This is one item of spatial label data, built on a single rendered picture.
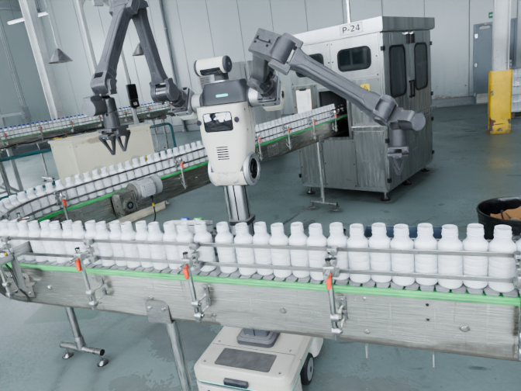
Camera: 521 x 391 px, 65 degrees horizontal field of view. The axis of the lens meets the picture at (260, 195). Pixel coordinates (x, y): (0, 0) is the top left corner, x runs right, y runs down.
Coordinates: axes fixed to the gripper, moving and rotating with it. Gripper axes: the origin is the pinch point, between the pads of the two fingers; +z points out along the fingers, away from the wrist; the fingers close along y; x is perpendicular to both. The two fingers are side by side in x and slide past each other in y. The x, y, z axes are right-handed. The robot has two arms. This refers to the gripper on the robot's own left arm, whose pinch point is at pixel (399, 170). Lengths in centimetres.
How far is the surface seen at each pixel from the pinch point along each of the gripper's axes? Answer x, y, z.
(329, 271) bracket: 15, -49, 15
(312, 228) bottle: 21.4, -39.7, 6.6
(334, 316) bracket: 15, -48, 29
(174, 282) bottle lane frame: 71, -42, 26
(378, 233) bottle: 3.3, -39.0, 8.0
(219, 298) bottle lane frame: 55, -42, 30
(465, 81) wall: -102, 1162, 26
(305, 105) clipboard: 131, 353, -4
